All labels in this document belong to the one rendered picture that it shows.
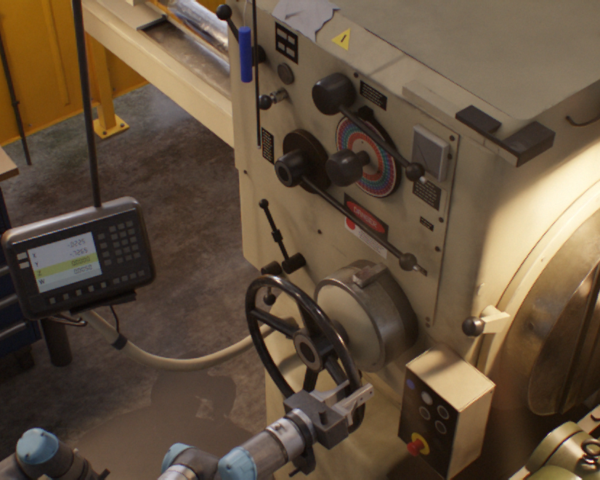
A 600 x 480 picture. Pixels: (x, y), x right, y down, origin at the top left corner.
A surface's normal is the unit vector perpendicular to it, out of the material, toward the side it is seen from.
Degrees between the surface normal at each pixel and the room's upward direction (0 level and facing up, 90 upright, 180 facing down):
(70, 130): 0
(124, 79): 90
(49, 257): 70
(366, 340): 78
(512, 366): 92
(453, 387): 0
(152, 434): 0
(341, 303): 60
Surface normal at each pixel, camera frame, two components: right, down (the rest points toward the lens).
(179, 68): 0.00, -0.73
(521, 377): -0.77, 0.46
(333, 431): 0.61, 0.30
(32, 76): 0.64, 0.53
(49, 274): 0.40, 0.34
